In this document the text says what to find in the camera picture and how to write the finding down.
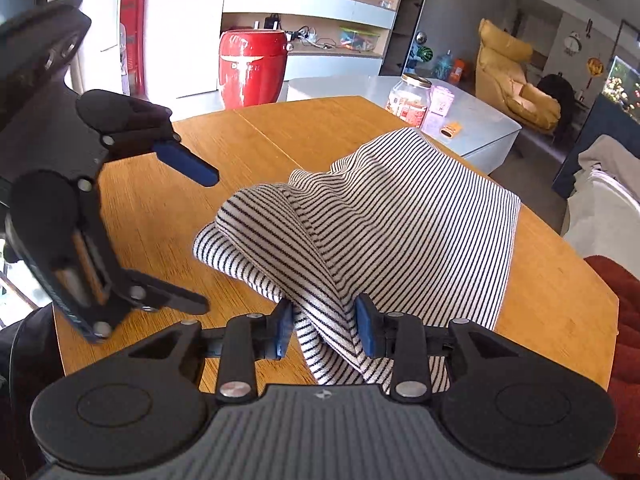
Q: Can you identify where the yellow armchair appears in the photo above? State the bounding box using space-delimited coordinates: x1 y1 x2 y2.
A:
475 18 562 133

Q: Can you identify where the pink box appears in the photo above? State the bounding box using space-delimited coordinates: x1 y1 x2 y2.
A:
422 85 455 133

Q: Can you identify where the dark blue cabinet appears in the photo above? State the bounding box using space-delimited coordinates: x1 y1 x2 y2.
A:
552 95 640 198

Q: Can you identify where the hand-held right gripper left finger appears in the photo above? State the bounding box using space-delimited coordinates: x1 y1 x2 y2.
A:
127 300 296 405

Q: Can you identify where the white cloth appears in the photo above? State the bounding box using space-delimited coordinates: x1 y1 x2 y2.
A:
560 167 640 281

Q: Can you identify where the red panel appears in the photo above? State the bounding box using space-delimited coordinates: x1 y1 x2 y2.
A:
120 0 149 98

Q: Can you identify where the beige cloth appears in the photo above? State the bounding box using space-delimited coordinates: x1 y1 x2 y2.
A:
577 135 640 183

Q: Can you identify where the black white striped shirt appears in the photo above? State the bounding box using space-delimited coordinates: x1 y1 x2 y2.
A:
192 126 523 395

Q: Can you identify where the red barrel stool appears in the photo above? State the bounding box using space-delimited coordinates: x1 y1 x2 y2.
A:
218 29 289 110

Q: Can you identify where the clear plastic container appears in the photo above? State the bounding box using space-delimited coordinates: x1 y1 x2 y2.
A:
339 26 381 53

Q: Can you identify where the fish tank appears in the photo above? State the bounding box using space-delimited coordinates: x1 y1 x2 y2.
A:
602 55 640 123

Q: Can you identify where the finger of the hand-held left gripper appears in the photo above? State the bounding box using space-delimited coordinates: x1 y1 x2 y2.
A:
76 90 220 187
114 267 210 317

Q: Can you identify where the grey coffee table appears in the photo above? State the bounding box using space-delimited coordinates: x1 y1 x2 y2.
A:
287 75 522 173

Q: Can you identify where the glass jar with gold lid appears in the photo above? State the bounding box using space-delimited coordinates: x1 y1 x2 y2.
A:
386 73 433 128

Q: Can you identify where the red cushion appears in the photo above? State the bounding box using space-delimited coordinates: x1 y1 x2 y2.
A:
584 255 640 476

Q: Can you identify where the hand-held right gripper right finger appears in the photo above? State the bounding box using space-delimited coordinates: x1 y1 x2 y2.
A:
354 292 521 403

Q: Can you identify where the black chair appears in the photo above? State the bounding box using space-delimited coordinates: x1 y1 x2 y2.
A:
537 74 576 146

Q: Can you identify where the white shelf unit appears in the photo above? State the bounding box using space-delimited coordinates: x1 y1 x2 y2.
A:
175 0 436 106

